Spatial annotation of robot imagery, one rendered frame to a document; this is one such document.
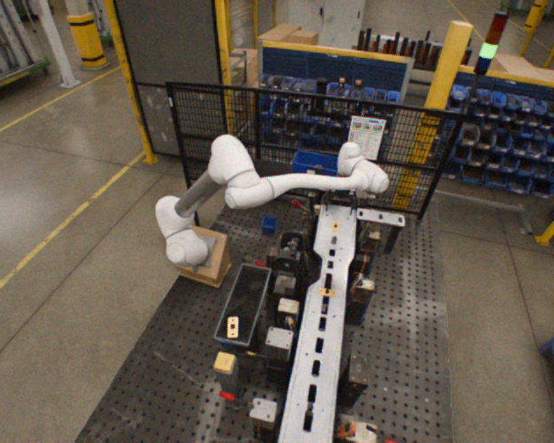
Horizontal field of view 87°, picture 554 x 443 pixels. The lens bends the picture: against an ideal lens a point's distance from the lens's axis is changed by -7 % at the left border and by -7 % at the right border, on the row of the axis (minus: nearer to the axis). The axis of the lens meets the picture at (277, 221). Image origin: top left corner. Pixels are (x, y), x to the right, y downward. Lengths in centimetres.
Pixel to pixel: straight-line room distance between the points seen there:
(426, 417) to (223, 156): 148
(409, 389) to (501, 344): 145
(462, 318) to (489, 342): 26
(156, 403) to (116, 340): 115
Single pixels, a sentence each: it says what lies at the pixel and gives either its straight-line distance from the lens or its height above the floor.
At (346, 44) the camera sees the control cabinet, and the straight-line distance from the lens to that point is 793.
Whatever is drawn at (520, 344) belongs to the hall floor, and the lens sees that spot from 320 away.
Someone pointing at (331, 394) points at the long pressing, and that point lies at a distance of 138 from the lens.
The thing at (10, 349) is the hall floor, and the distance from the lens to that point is 320.
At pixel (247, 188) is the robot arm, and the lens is 126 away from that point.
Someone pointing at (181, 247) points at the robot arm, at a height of 110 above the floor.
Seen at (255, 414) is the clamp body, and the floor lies 106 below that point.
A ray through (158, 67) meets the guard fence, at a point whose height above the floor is 125.
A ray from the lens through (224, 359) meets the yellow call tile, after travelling 124.
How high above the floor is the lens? 230
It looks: 44 degrees down
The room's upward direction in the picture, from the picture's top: 1 degrees clockwise
